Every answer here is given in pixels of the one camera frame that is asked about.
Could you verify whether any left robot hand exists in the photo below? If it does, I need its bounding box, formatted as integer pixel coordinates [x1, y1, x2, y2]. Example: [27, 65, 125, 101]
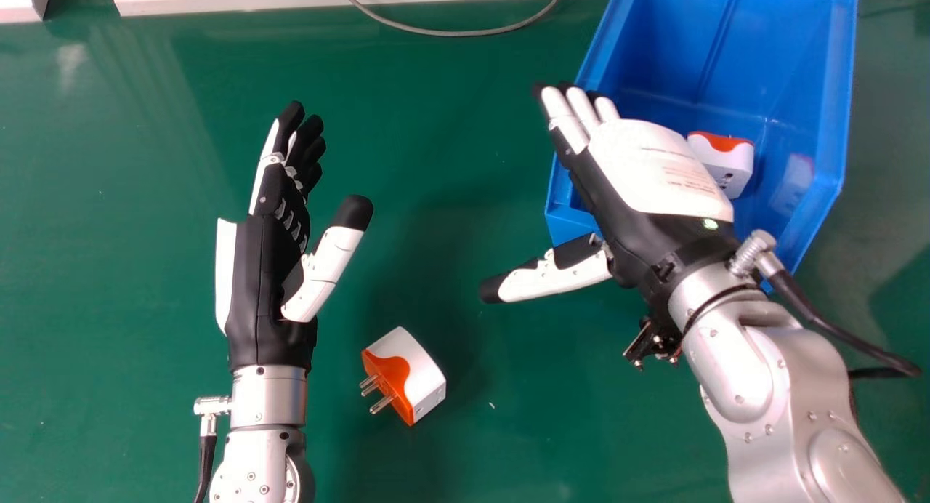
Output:
[214, 100, 375, 374]

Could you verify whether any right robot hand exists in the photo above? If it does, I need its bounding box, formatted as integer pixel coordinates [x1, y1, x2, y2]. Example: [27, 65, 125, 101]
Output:
[479, 83, 743, 316]

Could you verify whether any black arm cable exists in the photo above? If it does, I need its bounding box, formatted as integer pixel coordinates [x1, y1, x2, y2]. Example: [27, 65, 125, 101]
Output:
[729, 230, 923, 380]
[192, 395, 232, 503]

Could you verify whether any white-and-orange plug adapter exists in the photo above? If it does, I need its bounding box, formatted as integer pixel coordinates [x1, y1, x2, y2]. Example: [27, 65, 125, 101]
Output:
[686, 131, 756, 201]
[359, 326, 447, 427]

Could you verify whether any blue plastic bin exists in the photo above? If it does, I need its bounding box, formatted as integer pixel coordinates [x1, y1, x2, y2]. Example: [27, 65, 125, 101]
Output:
[543, 0, 860, 294]

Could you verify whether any grey cable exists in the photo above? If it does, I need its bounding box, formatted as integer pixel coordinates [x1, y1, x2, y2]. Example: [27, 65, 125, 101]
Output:
[325, 0, 567, 39]

